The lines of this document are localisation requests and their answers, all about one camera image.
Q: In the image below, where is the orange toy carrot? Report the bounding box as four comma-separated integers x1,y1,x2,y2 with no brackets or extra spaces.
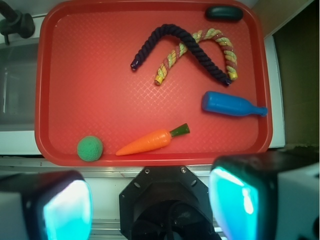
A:
115,123,190,156

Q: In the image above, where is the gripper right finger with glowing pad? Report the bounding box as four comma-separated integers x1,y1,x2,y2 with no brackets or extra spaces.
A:
208,152,320,240

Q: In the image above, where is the yellow pink braided rope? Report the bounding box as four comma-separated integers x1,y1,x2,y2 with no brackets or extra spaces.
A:
154,28,239,86

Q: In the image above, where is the red plastic tray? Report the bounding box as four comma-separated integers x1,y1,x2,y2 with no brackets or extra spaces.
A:
35,0,273,167

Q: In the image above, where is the steel sink basin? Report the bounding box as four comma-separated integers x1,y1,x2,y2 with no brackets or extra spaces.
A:
0,43,38,132

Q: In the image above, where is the dark purple rope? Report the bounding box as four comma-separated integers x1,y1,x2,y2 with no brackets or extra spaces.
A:
130,23,232,87

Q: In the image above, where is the green textured ball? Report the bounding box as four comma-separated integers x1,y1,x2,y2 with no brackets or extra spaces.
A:
77,135,104,162

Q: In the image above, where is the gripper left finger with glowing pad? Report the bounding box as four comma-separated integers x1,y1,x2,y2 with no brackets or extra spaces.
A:
0,170,93,240

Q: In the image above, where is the dark green oval object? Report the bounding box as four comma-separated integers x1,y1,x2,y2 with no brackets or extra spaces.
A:
205,5,244,21

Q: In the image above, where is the blue toy bottle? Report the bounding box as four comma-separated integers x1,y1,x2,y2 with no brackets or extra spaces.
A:
201,91,268,117

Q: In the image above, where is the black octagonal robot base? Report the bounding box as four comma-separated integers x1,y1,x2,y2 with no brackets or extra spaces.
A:
119,166,221,240

